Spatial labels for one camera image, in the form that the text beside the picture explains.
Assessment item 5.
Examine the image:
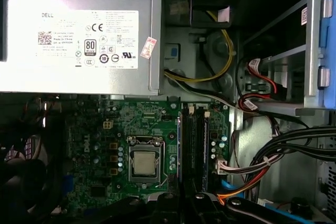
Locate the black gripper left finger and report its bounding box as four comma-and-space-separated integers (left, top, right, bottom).
97, 192, 183, 224

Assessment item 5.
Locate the orange wire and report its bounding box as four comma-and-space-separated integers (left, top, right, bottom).
216, 179, 261, 206

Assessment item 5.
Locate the black open PC case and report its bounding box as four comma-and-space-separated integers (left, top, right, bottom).
0, 0, 336, 224

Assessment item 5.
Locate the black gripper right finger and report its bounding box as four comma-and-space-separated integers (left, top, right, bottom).
184, 183, 300, 224

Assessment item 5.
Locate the green motherboard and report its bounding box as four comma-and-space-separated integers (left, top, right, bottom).
64, 98, 232, 209

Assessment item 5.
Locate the silver CPU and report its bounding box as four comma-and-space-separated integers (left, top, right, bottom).
132, 152, 156, 176

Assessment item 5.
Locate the black case fan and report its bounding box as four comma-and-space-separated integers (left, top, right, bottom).
0, 155, 55, 224

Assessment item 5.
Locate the blue flat wire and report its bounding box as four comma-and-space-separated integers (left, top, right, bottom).
222, 179, 328, 222

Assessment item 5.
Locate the red drive wire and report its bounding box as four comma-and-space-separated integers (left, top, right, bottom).
237, 58, 280, 105

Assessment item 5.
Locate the CPU socket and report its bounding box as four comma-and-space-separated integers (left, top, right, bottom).
127, 135, 166, 186

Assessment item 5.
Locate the grey black power wire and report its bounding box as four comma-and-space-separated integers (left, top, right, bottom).
164, 69, 310, 129

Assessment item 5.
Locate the yellow wire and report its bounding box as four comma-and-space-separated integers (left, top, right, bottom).
164, 10, 235, 83

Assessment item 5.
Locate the black wire bundle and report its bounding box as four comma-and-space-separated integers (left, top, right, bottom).
246, 126, 336, 183

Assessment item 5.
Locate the green RAM stick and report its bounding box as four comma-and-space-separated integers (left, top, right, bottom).
177, 111, 184, 184

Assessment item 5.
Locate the blue drive carrier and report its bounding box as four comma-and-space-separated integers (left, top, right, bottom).
318, 0, 336, 109

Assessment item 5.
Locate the grey power supply unit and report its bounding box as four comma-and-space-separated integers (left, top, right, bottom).
0, 0, 162, 98

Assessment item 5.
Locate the silver drive cage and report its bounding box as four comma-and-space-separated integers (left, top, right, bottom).
241, 0, 336, 117

